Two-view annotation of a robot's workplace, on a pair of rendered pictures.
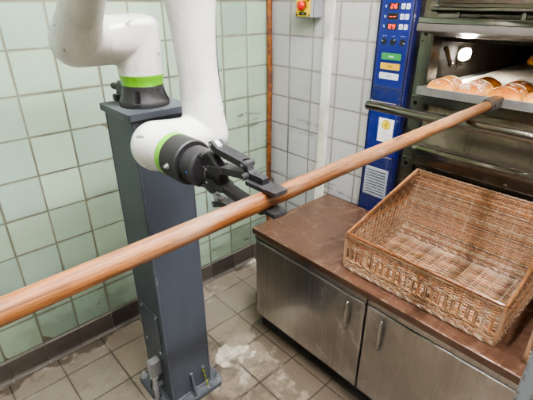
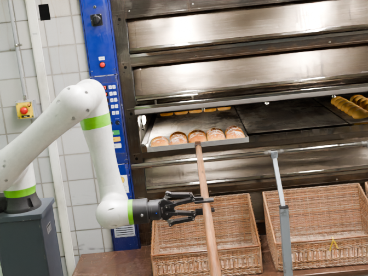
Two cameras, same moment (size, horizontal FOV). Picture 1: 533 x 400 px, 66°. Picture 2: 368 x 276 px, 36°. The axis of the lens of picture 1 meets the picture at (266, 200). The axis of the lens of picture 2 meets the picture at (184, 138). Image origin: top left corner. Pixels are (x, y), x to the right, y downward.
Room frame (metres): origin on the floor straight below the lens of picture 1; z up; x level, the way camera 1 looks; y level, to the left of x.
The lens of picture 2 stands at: (-0.77, 1.46, 1.88)
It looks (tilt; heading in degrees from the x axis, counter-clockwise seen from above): 12 degrees down; 315
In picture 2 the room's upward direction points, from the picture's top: 6 degrees counter-clockwise
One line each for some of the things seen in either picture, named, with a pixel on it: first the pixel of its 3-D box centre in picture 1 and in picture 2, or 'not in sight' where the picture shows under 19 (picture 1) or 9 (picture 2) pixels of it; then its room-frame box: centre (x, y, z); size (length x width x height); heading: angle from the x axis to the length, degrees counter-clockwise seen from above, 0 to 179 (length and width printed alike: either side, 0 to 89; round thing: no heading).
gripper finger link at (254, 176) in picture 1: (254, 171); (196, 196); (0.62, 0.02, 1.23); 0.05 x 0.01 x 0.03; 44
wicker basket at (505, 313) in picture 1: (448, 241); (204, 235); (1.23, -0.64, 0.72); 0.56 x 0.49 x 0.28; 43
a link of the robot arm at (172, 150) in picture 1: (188, 159); (142, 210); (0.77, 0.16, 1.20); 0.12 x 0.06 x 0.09; 134
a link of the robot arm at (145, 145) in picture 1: (163, 147); (115, 212); (0.85, 0.22, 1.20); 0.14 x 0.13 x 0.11; 44
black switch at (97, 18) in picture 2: not in sight; (95, 15); (1.71, -0.49, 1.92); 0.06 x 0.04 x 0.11; 43
